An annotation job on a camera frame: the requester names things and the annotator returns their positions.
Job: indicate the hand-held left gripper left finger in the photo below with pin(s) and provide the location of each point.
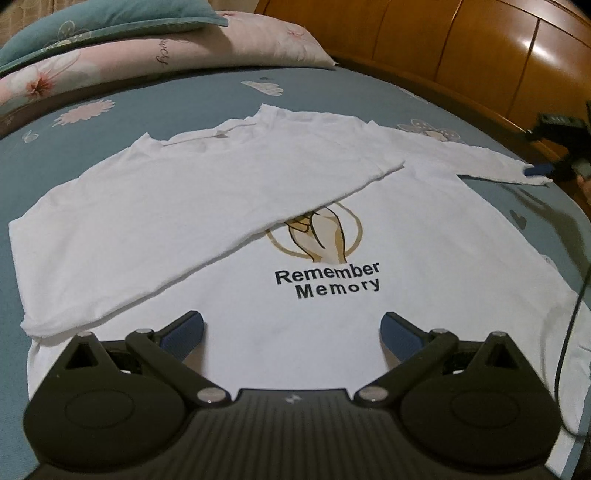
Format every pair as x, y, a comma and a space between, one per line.
182, 334

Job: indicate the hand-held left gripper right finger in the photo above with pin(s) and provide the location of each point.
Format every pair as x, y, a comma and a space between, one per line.
401, 341

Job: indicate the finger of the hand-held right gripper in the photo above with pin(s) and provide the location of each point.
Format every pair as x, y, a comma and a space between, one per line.
538, 170

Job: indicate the white long-sleeved printed shirt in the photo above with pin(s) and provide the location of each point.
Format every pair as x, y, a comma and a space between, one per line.
184, 194

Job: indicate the person's right hand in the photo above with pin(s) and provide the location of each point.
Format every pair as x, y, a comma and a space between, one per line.
586, 189

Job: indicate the wooden headboard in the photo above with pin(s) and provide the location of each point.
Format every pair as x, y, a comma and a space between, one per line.
438, 46

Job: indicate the pink floral folded quilt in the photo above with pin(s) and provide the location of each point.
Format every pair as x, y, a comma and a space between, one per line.
207, 50

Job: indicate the teal pillow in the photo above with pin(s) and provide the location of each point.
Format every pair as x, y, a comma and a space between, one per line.
92, 23

